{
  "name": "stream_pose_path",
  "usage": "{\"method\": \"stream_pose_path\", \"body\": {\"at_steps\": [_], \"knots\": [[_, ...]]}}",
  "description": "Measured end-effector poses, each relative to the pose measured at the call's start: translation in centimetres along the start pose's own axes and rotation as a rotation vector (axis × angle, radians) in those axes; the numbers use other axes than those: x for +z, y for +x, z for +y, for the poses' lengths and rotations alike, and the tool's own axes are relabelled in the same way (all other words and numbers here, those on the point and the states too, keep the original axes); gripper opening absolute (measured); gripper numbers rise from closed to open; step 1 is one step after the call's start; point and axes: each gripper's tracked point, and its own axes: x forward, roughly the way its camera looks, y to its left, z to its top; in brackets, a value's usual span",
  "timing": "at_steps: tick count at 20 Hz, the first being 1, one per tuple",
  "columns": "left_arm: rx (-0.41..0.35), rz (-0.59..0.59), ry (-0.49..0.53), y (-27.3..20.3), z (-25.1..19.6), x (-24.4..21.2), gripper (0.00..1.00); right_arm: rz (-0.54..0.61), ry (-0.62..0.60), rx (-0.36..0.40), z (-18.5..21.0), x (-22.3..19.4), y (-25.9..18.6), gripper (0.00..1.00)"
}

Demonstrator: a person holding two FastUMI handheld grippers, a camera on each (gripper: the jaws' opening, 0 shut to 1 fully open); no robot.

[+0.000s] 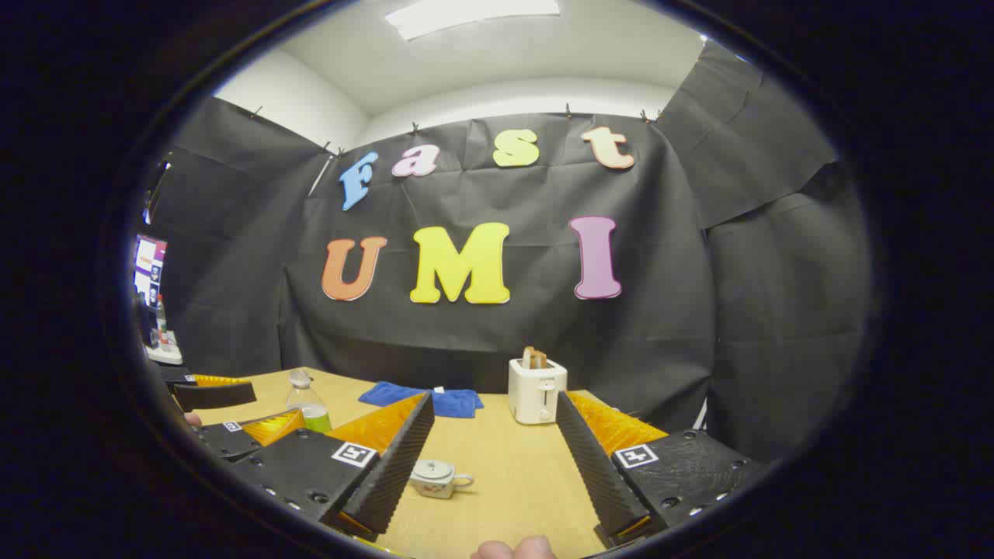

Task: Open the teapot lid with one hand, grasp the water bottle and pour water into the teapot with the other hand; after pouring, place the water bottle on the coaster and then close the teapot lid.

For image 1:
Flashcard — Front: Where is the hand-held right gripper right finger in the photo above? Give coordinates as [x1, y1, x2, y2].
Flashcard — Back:
[556, 391, 770, 548]

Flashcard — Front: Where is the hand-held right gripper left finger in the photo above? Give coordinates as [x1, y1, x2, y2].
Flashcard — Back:
[230, 391, 436, 543]

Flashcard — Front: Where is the white ceramic teacup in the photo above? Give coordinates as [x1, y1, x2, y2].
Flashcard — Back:
[409, 459, 475, 499]

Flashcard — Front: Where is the green label water bottle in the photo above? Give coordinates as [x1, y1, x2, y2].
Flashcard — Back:
[286, 370, 333, 434]

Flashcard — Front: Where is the blue towel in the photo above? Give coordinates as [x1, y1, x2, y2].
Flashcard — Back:
[358, 380, 485, 419]

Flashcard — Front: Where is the white toaster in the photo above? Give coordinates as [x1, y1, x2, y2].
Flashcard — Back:
[509, 357, 568, 425]

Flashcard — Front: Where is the computer monitor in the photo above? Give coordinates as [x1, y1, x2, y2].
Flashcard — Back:
[134, 235, 168, 311]

